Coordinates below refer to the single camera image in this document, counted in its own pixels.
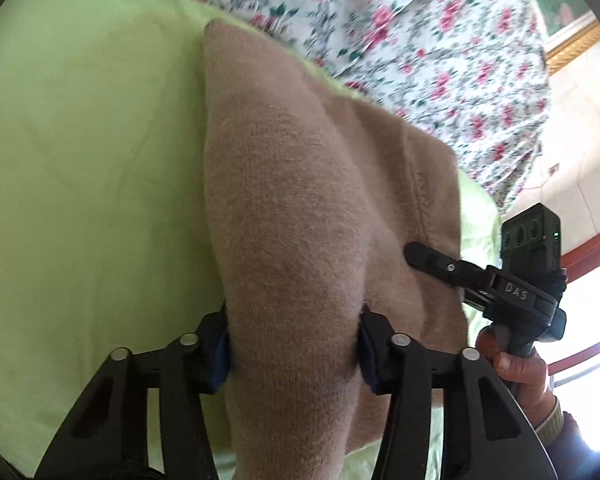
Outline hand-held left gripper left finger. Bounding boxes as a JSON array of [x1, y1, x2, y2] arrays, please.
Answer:
[[34, 302, 233, 480]]

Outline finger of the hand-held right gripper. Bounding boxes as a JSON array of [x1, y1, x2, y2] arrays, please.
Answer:
[[404, 241, 496, 291]]

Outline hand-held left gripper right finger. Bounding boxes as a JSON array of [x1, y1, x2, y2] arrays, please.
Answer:
[[357, 306, 556, 480]]

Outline floral bed sheet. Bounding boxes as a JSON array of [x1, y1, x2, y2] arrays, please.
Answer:
[[20, 0, 553, 216]]

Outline beige knit sweater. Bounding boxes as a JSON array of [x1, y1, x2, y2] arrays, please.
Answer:
[[202, 19, 471, 480]]

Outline person's right hand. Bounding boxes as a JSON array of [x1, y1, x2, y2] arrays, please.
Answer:
[[475, 329, 557, 426]]

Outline light green blanket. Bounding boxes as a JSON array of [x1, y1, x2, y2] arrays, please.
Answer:
[[0, 0, 503, 480]]

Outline person's right forearm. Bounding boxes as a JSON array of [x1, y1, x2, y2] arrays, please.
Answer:
[[532, 397, 600, 480]]

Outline gold framed picture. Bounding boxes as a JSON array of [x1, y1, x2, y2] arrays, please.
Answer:
[[522, 0, 600, 76]]

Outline red wooden frame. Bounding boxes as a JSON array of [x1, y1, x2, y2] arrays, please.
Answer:
[[550, 230, 600, 386]]

